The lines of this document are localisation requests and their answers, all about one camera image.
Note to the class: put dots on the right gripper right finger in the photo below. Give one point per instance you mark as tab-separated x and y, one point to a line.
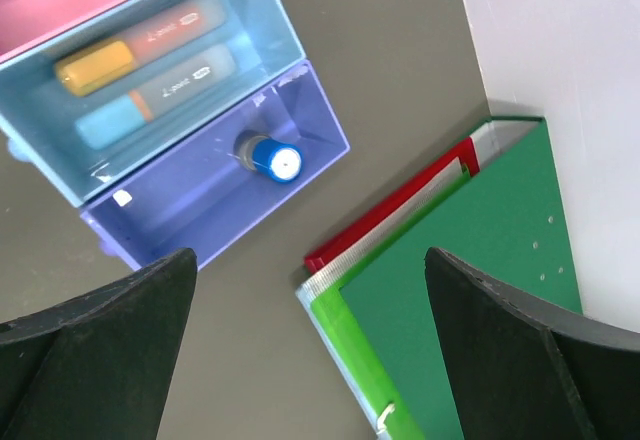
521	367

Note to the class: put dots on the light green folder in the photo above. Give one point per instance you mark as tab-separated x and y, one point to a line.
351	351

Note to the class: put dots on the light blue tray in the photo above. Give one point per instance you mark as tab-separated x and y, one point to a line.
38	113

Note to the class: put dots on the blue grey eraser stick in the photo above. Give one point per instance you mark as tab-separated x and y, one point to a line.
156	97

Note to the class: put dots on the dark green binder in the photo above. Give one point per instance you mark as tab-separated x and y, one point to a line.
508	221

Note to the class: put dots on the red folder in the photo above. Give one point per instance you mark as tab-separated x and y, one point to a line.
324	254

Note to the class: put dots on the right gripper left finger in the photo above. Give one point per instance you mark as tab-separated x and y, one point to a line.
99	365

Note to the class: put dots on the blue cap bottle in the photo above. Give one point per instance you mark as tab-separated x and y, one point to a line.
260	153

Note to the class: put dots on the purple plastic tray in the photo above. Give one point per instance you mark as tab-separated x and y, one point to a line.
196	194

